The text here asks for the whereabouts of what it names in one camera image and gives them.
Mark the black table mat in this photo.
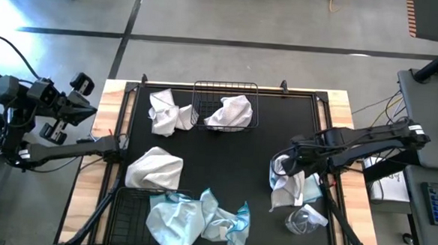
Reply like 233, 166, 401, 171
120, 82, 344, 245

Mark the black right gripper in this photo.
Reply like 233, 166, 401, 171
280, 131, 332, 179

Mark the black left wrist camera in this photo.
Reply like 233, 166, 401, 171
26, 76, 62, 108

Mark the white microfiber towel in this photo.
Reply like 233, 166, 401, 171
146, 88, 200, 139
202, 93, 254, 134
124, 144, 185, 193
268, 154, 308, 214

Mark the white box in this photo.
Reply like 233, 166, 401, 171
363, 156, 413, 204

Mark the grey side desk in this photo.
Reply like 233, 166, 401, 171
391, 67, 438, 171
400, 164, 438, 245

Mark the dark rug with striped edge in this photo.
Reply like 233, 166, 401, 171
403, 0, 438, 44

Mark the clear plastic bag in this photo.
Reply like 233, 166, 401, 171
283, 202, 330, 237

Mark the black desk leg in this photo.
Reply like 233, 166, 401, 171
361, 148, 421, 187

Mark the black metal rig frame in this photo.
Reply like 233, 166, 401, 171
52, 68, 391, 245

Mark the black wire basket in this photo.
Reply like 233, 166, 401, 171
106, 185, 197, 245
189, 79, 262, 133

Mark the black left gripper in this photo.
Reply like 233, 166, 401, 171
38, 70, 101, 148

